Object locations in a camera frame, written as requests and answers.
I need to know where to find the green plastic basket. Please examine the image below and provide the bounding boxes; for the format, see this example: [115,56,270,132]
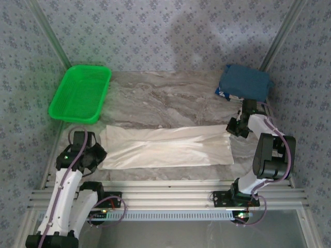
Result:
[48,65,112,126]

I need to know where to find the white t-shirt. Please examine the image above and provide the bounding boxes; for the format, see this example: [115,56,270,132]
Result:
[99,123,235,171]

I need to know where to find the folded blue t-shirt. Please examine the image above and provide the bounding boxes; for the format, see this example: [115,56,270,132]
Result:
[215,64,275,104]

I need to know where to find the aluminium mounting rails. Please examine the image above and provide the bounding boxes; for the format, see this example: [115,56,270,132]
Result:
[28,180,310,210]

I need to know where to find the grey metal lower panel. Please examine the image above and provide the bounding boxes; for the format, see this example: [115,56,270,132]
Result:
[77,221,308,248]

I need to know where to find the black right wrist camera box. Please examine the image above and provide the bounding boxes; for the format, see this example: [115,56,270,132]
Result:
[227,118,244,136]

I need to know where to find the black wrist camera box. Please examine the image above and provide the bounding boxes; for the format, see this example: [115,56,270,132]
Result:
[85,143,108,171]
[227,118,244,136]

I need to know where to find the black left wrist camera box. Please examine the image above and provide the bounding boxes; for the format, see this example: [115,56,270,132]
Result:
[85,143,108,171]

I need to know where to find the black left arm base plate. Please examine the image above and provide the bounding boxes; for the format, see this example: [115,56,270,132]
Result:
[76,191,123,209]

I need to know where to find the aluminium corner post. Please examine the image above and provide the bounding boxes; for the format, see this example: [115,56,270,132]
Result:
[258,0,308,72]
[25,0,74,69]

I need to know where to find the aluminium frame leg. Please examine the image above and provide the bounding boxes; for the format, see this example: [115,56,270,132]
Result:
[297,209,323,248]
[15,209,39,248]

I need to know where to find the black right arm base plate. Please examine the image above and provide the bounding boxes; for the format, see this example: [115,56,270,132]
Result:
[212,190,261,208]

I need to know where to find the grey slotted cable duct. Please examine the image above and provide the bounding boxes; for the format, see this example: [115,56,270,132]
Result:
[87,210,235,222]

